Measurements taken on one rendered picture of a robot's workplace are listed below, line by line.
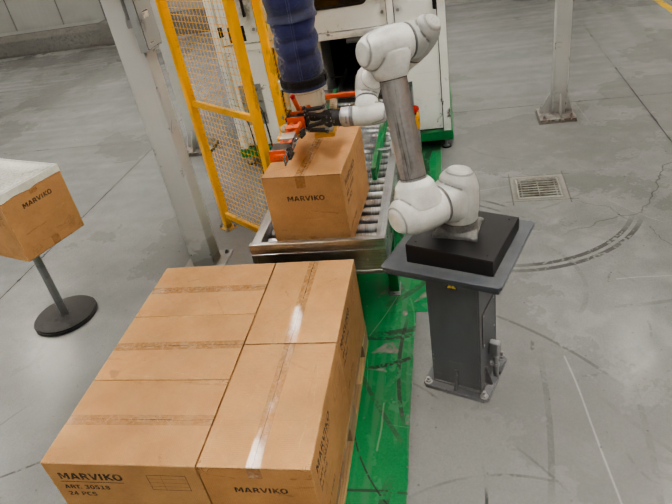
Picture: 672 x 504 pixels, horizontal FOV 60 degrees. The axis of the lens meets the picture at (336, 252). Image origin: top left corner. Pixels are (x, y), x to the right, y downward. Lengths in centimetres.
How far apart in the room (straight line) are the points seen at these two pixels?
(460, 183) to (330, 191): 77
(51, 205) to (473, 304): 236
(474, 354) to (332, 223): 92
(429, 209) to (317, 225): 88
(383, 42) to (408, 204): 57
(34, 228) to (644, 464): 315
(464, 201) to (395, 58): 60
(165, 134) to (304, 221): 117
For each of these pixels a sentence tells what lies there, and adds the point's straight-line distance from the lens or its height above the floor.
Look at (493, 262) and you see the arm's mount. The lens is 226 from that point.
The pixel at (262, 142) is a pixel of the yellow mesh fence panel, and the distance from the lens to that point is 357.
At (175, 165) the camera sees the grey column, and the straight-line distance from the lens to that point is 377.
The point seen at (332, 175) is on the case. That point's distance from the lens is 277.
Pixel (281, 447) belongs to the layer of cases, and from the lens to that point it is 208.
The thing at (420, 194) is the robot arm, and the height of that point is 109.
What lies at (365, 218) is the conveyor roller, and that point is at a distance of 317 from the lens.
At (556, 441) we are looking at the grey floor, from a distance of 273.
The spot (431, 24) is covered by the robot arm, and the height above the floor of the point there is 163.
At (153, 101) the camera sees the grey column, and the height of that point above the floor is 119.
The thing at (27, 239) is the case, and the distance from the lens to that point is 357.
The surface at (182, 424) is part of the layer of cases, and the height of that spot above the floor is 54.
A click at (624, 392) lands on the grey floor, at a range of 296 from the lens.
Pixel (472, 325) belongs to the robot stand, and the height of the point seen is 42.
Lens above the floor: 212
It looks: 33 degrees down
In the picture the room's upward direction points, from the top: 11 degrees counter-clockwise
